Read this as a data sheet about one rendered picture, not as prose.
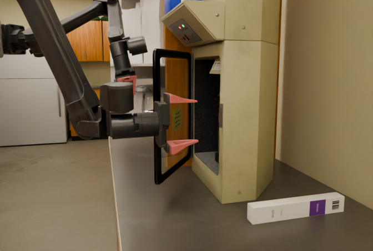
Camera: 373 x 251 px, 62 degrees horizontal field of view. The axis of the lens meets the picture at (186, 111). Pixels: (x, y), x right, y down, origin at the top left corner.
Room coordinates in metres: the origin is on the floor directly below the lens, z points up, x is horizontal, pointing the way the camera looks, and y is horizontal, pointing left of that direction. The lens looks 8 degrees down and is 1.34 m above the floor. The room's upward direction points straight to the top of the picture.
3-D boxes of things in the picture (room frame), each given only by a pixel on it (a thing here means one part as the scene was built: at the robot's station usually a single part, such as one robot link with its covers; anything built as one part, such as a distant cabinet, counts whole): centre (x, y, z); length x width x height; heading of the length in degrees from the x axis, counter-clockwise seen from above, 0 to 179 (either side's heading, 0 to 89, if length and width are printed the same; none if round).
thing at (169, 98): (0.73, 0.02, 1.24); 0.09 x 0.07 x 0.07; 105
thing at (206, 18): (1.00, -0.01, 1.46); 0.32 x 0.11 x 0.10; 15
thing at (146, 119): (0.71, 0.09, 1.21); 0.07 x 0.07 x 0.10; 15
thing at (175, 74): (1.01, 0.04, 1.19); 0.30 x 0.01 x 0.40; 160
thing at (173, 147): (0.73, 0.02, 1.17); 0.09 x 0.07 x 0.07; 105
